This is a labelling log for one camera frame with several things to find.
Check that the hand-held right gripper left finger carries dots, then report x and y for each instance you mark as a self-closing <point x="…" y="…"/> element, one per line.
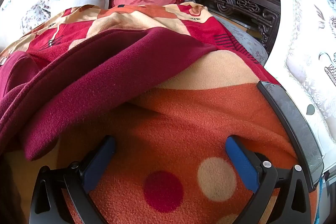
<point x="98" y="166"/>

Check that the black smartphone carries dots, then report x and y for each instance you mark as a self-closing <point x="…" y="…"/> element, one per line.
<point x="291" y="119"/>

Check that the red orange printed blanket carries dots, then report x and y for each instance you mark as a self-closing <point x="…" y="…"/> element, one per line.
<point x="183" y="121"/>

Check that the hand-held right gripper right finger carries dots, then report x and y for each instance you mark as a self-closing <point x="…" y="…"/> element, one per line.
<point x="241" y="163"/>

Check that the maroon garment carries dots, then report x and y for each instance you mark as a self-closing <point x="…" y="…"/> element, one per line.
<point x="105" y="77"/>

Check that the grey floral bed sheet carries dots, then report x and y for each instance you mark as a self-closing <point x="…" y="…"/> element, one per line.
<point x="244" y="37"/>

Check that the dark carved wooden headboard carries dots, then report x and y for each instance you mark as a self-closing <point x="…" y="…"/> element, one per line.
<point x="236" y="3"/>

